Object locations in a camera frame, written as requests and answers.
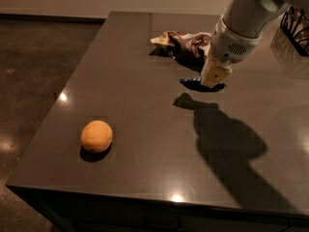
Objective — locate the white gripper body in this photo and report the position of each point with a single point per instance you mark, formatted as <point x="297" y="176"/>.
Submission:
<point x="231" y="45"/>

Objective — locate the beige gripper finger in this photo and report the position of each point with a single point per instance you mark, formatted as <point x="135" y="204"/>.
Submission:
<point x="214" y="71"/>

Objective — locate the dark blue snack bar wrapper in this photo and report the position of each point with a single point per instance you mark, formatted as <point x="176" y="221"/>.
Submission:
<point x="195" y="85"/>

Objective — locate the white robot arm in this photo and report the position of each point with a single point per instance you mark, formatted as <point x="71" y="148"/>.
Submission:
<point x="238" y="32"/>

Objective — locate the crumpled brown chip bag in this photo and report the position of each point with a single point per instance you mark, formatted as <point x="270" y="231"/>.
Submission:
<point x="187" y="49"/>

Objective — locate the orange round fruit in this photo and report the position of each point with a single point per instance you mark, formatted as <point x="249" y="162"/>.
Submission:
<point x="96" y="137"/>

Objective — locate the black wire basket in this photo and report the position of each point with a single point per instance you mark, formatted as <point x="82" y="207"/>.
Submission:
<point x="295" y="25"/>

